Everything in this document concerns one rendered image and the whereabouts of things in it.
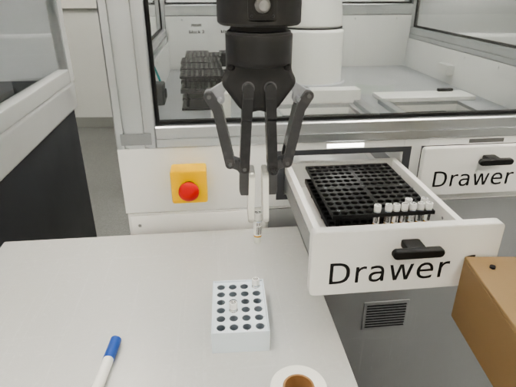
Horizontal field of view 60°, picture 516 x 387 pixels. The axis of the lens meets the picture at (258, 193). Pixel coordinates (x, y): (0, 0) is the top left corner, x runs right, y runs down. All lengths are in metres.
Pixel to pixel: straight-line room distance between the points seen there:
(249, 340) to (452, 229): 0.34
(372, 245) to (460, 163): 0.44
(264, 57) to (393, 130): 0.55
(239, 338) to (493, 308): 0.35
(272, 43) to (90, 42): 3.94
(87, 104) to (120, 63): 3.64
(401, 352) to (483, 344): 0.65
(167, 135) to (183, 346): 0.42
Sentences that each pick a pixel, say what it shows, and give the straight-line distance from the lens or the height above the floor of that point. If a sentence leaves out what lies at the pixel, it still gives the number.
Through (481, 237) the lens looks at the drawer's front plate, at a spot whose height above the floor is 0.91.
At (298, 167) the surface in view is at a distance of 0.97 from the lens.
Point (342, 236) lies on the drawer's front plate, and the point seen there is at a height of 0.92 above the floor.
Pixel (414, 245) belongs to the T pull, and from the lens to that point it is 0.67.
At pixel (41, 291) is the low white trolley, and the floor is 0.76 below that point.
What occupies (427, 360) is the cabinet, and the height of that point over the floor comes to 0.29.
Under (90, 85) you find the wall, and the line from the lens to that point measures 4.47.
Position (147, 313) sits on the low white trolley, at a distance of 0.77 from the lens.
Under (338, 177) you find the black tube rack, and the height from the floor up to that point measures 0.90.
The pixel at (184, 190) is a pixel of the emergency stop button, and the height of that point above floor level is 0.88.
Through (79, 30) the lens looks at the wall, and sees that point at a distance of 4.41.
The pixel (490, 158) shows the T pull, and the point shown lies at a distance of 1.06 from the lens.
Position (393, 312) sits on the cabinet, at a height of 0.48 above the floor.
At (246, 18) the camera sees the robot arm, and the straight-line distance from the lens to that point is 0.48.
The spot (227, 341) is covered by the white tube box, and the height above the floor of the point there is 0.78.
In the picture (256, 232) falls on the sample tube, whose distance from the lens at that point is 0.60.
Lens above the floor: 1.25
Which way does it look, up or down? 25 degrees down
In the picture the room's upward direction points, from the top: straight up
